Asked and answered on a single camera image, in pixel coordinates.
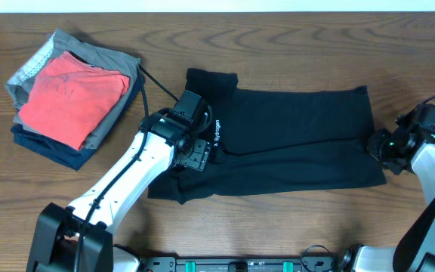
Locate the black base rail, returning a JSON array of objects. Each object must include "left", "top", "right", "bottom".
[{"left": 137, "top": 255, "right": 350, "bottom": 272}]

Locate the grey folded garment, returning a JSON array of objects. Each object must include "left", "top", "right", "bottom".
[{"left": 5, "top": 29, "right": 140, "bottom": 149}]

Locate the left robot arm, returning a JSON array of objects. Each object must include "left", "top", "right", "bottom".
[{"left": 26, "top": 108, "right": 213, "bottom": 271}]

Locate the red folded shirt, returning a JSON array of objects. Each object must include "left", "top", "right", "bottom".
[{"left": 19, "top": 51, "right": 130, "bottom": 150}]

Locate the navy folded garment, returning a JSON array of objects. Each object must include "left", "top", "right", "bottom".
[{"left": 10, "top": 73, "right": 147, "bottom": 172}]

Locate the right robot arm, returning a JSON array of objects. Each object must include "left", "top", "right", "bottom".
[{"left": 350, "top": 129, "right": 435, "bottom": 271}]

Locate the black polo shirt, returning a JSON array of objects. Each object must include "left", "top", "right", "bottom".
[{"left": 148, "top": 68, "right": 386, "bottom": 203}]

